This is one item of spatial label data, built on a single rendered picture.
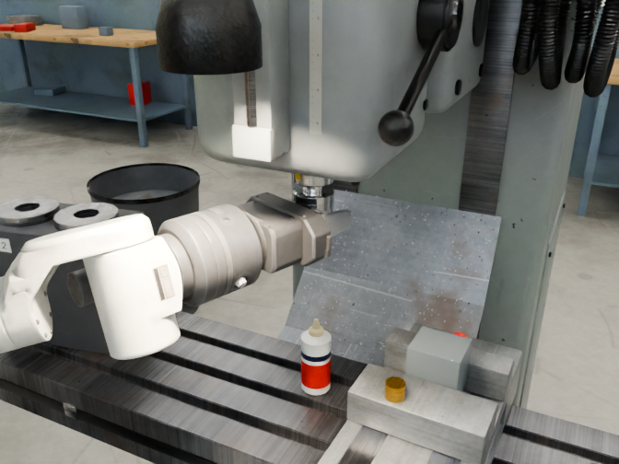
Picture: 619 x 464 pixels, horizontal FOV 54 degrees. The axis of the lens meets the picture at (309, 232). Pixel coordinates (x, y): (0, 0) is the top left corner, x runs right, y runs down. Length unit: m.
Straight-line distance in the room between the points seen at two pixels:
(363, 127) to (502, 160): 0.48
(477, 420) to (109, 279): 0.39
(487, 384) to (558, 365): 1.97
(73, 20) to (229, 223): 5.89
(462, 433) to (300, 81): 0.38
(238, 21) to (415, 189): 0.68
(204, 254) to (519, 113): 0.58
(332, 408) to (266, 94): 0.46
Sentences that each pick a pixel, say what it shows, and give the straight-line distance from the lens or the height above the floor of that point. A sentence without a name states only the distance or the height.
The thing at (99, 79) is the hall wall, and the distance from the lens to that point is 6.79.
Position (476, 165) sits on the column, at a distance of 1.01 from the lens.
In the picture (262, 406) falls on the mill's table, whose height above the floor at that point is 0.97.
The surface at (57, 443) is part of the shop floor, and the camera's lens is 2.36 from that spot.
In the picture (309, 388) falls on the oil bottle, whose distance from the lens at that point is 0.85.
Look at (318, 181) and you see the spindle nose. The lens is 0.66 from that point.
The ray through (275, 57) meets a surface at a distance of 0.54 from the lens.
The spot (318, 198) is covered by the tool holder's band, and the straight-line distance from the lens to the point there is 0.67.
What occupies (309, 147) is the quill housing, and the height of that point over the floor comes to 1.35.
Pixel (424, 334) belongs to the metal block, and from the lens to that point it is 0.73.
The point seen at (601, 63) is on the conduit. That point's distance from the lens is 0.78.
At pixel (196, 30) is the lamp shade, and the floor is 1.46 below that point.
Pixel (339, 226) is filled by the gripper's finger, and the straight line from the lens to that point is 0.69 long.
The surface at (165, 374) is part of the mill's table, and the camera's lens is 0.92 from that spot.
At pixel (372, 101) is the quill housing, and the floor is 1.39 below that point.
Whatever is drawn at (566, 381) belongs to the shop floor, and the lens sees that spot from 2.65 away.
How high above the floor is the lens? 1.51
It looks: 24 degrees down
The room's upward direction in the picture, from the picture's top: straight up
